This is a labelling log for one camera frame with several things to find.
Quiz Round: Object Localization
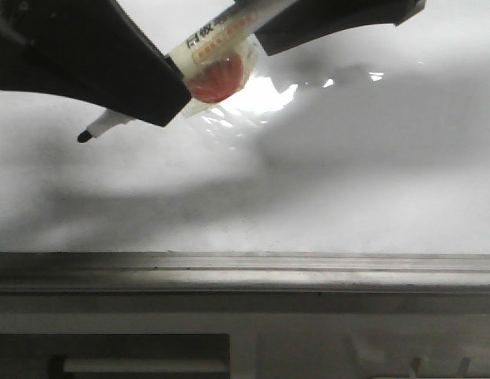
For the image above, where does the white black whiteboard marker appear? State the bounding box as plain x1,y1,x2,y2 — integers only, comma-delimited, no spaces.
70,1,292,143

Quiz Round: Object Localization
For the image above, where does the grey aluminium whiteboard tray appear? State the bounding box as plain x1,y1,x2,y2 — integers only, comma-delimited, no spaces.
0,251,490,379

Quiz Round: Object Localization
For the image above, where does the white whiteboard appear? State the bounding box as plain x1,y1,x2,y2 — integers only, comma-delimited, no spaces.
0,1,490,254

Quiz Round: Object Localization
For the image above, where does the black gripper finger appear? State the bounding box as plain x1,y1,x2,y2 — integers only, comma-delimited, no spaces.
0,1,191,127
255,0,426,56

